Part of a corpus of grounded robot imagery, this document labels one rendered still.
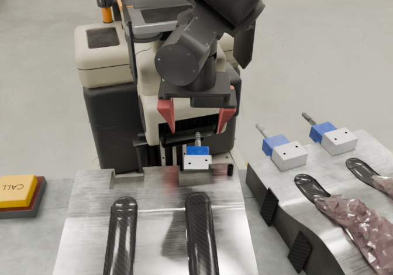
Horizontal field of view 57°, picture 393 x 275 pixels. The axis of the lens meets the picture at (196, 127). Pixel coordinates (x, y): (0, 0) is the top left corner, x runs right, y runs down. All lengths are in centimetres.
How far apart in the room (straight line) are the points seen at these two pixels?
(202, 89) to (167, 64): 11
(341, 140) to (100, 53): 73
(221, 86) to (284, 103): 180
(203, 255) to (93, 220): 16
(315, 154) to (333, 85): 193
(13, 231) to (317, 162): 54
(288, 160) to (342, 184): 10
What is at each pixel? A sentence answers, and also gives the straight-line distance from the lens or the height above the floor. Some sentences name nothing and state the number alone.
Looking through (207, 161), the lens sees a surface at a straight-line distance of 66.
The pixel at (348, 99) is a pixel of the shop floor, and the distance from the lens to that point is 251.
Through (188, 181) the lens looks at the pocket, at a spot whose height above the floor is 86.
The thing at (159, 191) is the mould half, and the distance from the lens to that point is 57.
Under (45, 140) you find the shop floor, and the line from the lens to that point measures 217.
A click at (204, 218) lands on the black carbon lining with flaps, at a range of 54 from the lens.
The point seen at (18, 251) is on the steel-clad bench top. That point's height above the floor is 80.
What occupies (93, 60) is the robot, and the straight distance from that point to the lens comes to 114.
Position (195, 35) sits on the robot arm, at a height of 113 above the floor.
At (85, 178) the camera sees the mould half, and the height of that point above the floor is 89.
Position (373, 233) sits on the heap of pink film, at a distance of 53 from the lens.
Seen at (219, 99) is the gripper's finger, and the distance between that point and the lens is 54.
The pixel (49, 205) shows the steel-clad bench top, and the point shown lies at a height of 80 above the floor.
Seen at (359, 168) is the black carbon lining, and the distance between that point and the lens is 72.
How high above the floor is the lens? 132
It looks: 39 degrees down
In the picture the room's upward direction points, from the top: straight up
